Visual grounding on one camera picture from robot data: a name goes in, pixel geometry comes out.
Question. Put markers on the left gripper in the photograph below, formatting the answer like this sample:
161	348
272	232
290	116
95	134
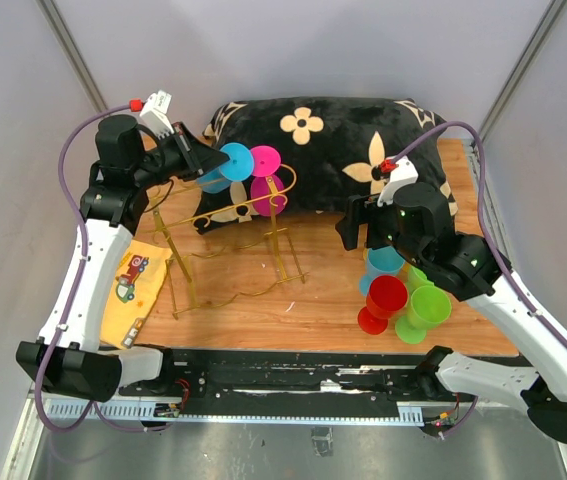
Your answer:
209	156

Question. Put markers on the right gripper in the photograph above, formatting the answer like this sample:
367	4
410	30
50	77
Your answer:
360	209

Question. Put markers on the blue wine glass back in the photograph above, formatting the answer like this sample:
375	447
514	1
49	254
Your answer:
238	168

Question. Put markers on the blue wine glass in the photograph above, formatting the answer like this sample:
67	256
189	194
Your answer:
379	262
238	168

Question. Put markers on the blue wine glass front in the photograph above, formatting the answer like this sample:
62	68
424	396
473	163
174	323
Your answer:
379	262

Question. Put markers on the magenta wine glass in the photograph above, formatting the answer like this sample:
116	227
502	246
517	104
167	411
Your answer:
267	161

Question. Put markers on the red wine glass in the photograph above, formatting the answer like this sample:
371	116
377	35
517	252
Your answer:
386	296

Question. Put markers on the green wine glass back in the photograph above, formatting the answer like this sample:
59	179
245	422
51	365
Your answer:
427	308

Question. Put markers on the green wine glass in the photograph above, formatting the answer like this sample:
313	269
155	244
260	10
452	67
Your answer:
427	308
416	278

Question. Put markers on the green wine glass front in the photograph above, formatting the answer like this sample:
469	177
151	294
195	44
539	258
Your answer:
416	278

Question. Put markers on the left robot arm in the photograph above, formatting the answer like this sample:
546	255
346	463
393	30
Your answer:
65	358

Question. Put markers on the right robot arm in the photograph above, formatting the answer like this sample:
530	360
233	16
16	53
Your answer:
418	224

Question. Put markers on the black floral pillow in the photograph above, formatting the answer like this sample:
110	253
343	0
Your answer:
328	145

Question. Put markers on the yellow truck print cloth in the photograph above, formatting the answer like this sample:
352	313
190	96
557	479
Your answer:
138	280

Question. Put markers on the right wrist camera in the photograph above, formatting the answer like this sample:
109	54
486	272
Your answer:
396	174

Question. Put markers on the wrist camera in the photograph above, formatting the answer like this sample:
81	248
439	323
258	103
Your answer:
154	114
396	174

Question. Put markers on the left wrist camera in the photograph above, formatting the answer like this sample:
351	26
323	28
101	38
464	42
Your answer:
154	114

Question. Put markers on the gold wire glass rack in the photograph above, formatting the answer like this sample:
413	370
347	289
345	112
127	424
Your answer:
210	237

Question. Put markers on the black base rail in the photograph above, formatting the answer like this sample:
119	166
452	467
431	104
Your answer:
295	385

